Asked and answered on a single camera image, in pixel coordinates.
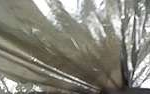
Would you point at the clear plastic item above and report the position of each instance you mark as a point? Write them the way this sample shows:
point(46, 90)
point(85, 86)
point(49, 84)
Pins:
point(57, 50)

